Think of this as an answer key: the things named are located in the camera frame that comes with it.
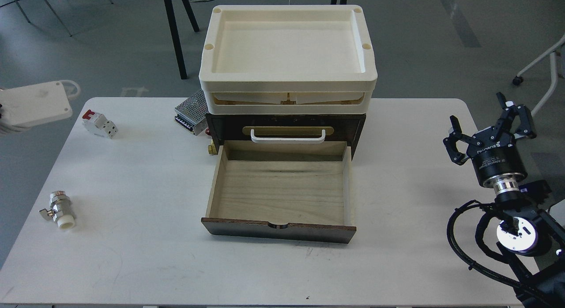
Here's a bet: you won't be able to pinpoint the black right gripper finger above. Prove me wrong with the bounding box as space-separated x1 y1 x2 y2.
443 116 474 165
494 92 537 143

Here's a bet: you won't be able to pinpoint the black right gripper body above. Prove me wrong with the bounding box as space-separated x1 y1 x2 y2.
468 128 528 188

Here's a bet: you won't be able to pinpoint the white power adapter with cable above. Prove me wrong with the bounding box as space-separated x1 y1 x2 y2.
0 79 82 136

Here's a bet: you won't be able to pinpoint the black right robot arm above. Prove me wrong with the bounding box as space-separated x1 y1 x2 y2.
443 92 564 308

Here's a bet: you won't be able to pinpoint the white chair base with caster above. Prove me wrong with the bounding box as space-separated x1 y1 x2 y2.
512 32 565 119

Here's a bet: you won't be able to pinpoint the open wooden drawer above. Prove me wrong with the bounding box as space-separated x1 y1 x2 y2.
200 141 357 244

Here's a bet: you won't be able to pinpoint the cream plastic stacked trays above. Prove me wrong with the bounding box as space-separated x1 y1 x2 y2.
199 5 378 115

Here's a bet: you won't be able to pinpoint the brass knob fitting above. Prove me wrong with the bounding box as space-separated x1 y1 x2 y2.
207 139 218 155

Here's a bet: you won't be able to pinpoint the metal mesh power supply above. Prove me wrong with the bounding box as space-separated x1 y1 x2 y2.
175 89 208 136

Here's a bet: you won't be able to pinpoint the black table leg stand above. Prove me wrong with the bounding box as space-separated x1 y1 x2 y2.
161 0 200 81

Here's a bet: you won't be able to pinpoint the white red circuit breaker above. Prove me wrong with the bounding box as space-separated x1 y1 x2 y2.
82 109 118 139

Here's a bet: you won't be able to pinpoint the metal valve with white fitting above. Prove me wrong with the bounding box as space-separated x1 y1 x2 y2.
39 191 76 230

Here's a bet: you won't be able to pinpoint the white drawer handle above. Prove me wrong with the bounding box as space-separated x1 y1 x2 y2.
250 129 326 144

